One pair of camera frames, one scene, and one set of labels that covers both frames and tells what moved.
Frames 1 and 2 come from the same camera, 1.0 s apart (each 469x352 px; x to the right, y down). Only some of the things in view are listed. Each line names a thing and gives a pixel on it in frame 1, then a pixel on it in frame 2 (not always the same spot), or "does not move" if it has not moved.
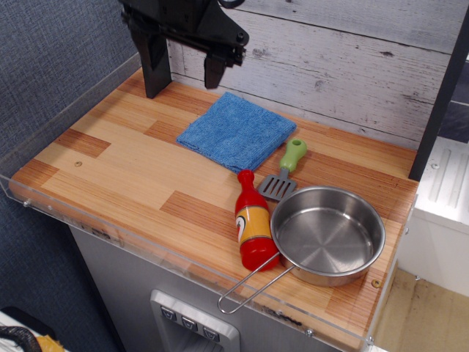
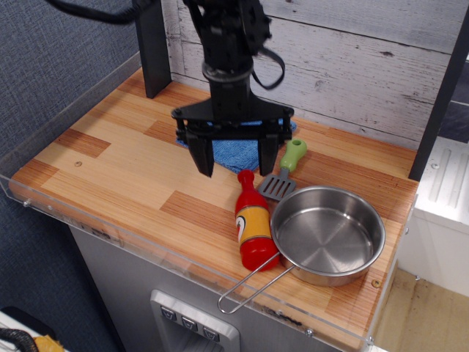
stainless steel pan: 329,235 does not move
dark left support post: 156,64 does not move
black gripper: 205,24 -> 233,113
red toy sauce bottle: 253,227 does not move
